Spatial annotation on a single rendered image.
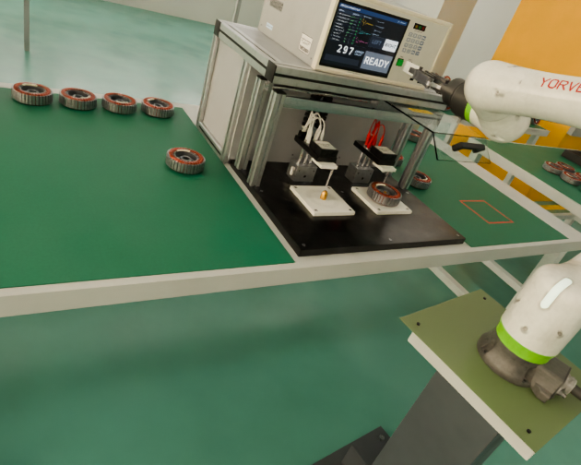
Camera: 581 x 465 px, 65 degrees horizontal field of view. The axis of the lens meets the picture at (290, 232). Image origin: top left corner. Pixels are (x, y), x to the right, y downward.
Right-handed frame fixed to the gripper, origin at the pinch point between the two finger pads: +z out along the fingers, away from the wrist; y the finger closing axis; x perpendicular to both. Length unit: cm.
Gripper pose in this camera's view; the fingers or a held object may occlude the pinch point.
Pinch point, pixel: (413, 69)
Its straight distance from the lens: 144.8
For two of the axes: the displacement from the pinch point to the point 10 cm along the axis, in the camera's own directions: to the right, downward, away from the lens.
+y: 8.4, -0.4, 5.4
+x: 2.9, -8.1, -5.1
